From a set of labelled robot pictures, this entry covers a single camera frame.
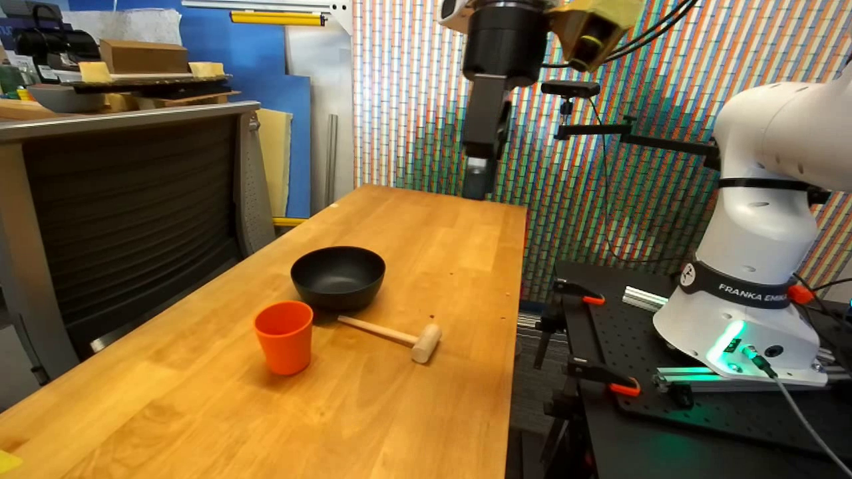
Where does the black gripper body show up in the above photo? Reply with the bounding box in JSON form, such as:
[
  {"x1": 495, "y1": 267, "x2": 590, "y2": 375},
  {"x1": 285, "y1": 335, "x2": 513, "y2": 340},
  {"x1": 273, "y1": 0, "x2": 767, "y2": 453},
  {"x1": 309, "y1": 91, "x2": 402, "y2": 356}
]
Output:
[{"x1": 458, "y1": 0, "x2": 550, "y2": 161}]

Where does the orange plastic cup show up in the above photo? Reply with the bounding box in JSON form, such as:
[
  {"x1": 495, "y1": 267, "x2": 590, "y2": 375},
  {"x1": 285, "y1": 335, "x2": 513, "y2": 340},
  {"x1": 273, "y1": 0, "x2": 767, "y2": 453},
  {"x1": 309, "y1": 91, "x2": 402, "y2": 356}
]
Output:
[{"x1": 252, "y1": 298, "x2": 316, "y2": 379}]

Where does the striped backdrop curtain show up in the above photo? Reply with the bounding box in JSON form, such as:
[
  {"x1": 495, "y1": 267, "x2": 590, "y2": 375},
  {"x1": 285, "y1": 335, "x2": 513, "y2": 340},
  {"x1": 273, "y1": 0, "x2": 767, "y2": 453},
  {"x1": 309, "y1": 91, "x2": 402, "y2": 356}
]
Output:
[{"x1": 349, "y1": 0, "x2": 852, "y2": 307}]

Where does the black frying pan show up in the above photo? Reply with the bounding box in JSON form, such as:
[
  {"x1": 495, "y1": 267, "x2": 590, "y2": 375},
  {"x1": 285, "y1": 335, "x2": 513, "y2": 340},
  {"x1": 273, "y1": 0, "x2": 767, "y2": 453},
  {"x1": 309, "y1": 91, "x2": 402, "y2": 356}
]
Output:
[{"x1": 288, "y1": 244, "x2": 389, "y2": 320}]

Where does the wooden mallet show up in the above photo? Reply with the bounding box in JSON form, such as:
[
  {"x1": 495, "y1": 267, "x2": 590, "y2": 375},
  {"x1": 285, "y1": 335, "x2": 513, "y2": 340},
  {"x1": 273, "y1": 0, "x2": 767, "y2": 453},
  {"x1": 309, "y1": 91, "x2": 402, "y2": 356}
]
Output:
[{"x1": 333, "y1": 312, "x2": 443, "y2": 367}]

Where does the white leaning panel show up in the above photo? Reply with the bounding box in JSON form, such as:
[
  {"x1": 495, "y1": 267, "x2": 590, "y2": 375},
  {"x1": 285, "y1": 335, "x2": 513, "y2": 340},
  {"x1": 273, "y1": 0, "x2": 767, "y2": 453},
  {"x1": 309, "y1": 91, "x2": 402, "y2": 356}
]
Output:
[{"x1": 282, "y1": 24, "x2": 355, "y2": 219}]

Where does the silver aluminium profile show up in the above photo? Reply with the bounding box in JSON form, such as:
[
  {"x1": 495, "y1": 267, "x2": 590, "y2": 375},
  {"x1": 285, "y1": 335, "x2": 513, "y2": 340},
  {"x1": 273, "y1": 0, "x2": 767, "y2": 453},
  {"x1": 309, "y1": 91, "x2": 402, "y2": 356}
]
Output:
[{"x1": 620, "y1": 286, "x2": 670, "y2": 314}]

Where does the beige leaning board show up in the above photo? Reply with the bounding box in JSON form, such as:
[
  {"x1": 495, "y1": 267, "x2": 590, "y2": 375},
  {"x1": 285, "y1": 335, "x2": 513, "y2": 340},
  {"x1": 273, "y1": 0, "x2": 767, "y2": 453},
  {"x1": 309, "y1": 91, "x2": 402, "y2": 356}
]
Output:
[{"x1": 254, "y1": 107, "x2": 294, "y2": 220}]

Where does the yellow bar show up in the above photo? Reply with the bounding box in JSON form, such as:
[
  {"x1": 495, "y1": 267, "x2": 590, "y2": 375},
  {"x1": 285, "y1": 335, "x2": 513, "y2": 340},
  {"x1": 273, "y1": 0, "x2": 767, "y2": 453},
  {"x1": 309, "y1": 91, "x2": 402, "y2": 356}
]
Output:
[{"x1": 226, "y1": 8, "x2": 329, "y2": 29}]

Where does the blue board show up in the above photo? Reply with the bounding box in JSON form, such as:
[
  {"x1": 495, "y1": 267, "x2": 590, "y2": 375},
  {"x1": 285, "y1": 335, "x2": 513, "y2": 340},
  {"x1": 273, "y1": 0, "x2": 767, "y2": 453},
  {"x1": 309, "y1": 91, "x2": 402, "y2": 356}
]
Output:
[{"x1": 63, "y1": 0, "x2": 316, "y2": 220}]

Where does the beige foam plank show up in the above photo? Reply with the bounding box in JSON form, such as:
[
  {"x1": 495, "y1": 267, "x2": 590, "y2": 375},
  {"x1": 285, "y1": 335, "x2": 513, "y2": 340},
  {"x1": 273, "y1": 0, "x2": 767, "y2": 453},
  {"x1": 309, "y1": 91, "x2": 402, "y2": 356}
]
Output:
[{"x1": 76, "y1": 58, "x2": 228, "y2": 89}]

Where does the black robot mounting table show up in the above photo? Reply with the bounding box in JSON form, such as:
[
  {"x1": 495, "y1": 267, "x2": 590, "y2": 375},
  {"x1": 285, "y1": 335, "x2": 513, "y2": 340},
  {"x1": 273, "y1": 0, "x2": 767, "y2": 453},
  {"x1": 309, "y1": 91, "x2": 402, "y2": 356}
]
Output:
[{"x1": 509, "y1": 260, "x2": 852, "y2": 479}]

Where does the grey mesh office chair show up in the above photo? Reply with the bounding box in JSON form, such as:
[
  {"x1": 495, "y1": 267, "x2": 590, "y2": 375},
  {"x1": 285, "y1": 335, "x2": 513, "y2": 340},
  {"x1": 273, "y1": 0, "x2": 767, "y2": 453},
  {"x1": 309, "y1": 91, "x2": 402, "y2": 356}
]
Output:
[{"x1": 0, "y1": 99, "x2": 278, "y2": 385}]

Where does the brown cardboard box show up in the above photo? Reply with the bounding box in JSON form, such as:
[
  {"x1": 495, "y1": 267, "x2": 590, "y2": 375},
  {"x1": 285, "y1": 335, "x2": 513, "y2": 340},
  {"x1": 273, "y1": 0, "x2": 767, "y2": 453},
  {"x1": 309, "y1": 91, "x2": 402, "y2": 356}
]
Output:
[{"x1": 95, "y1": 38, "x2": 194, "y2": 78}]

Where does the black bag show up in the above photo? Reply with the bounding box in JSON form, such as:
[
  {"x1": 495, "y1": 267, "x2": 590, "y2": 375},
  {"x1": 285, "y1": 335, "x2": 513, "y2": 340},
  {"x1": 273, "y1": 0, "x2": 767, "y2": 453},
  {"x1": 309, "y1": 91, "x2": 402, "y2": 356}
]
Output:
[{"x1": 11, "y1": 2, "x2": 101, "y2": 69}]

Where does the wrist camera mount block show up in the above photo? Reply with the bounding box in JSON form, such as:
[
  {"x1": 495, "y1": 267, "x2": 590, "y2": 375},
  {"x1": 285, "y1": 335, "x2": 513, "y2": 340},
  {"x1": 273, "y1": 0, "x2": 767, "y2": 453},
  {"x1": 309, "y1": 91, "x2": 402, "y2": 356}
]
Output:
[{"x1": 543, "y1": 0, "x2": 647, "y2": 74}]

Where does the orange handled black clamp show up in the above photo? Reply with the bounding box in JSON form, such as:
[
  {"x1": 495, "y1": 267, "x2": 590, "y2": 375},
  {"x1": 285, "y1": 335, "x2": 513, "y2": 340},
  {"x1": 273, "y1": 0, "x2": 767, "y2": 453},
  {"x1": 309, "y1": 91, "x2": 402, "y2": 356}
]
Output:
[
  {"x1": 530, "y1": 276, "x2": 608, "y2": 369},
  {"x1": 540, "y1": 355, "x2": 644, "y2": 447}
]

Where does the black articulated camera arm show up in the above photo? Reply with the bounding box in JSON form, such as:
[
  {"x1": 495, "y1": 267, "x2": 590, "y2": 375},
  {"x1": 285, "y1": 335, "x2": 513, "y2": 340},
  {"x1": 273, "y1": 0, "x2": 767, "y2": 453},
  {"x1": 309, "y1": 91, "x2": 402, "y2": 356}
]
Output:
[{"x1": 538, "y1": 78, "x2": 723, "y2": 173}]

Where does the grey cable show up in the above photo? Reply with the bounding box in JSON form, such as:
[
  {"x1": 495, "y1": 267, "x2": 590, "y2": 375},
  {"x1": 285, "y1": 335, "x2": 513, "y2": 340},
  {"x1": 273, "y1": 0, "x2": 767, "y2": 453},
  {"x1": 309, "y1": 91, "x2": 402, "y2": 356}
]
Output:
[{"x1": 749, "y1": 344, "x2": 852, "y2": 479}]

